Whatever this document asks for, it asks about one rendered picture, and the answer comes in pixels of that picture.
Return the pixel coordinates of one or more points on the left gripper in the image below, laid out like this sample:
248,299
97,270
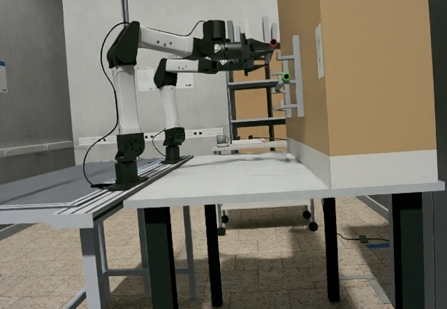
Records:
239,67

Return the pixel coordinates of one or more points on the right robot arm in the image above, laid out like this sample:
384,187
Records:
130,140

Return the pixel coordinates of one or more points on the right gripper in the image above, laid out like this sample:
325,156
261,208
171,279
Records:
240,51

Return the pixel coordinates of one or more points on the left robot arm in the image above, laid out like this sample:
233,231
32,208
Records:
174,133

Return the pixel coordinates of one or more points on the grey metal post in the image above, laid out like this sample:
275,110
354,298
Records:
125,12

